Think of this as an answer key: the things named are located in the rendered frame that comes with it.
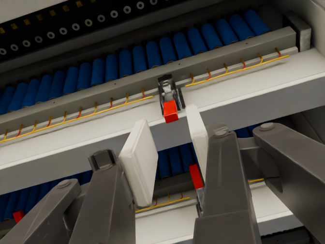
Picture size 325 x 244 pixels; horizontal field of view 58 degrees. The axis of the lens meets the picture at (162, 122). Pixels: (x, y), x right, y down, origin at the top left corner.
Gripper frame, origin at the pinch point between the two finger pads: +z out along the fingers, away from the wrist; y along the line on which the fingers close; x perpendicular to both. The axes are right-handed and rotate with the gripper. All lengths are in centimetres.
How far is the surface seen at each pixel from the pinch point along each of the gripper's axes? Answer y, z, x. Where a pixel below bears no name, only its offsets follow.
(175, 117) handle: 0.2, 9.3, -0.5
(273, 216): 8.5, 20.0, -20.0
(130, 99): -5.0, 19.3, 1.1
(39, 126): -17.4, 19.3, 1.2
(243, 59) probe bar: 9.3, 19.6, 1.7
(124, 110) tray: -6.1, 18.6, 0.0
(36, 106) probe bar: -17.0, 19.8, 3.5
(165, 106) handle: -0.5, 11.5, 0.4
